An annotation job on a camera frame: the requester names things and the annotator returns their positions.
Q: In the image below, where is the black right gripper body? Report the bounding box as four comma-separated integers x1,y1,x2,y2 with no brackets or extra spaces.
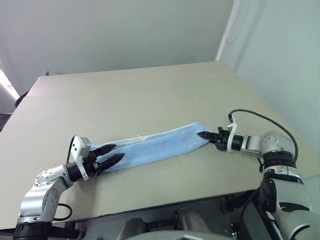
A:
215,126,230,152

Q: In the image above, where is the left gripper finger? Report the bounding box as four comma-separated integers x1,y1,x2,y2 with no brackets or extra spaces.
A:
96,153,126,173
93,143,118,157

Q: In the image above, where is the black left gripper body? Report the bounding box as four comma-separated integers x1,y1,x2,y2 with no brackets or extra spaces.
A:
83,149,102,177

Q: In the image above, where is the light blue towel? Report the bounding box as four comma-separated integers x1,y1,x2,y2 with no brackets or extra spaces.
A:
88,121,214,173

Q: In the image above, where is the white box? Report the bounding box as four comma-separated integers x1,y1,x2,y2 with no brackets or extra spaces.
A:
0,68,21,115

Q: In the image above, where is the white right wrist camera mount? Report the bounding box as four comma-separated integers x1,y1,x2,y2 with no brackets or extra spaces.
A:
226,113,239,153

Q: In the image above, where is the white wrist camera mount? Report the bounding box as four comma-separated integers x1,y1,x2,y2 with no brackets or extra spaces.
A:
70,135,92,182
226,113,239,153

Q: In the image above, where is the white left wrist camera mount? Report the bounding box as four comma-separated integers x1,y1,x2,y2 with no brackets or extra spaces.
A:
70,135,92,182

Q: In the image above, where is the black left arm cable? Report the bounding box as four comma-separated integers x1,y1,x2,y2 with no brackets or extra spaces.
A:
51,136,76,223

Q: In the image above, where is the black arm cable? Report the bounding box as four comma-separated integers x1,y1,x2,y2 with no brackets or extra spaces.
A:
51,136,76,223
228,108,299,162

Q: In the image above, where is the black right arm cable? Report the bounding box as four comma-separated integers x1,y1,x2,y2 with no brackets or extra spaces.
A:
228,108,299,162

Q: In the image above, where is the white wall conduit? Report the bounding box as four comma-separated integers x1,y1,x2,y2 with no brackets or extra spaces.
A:
214,0,241,62

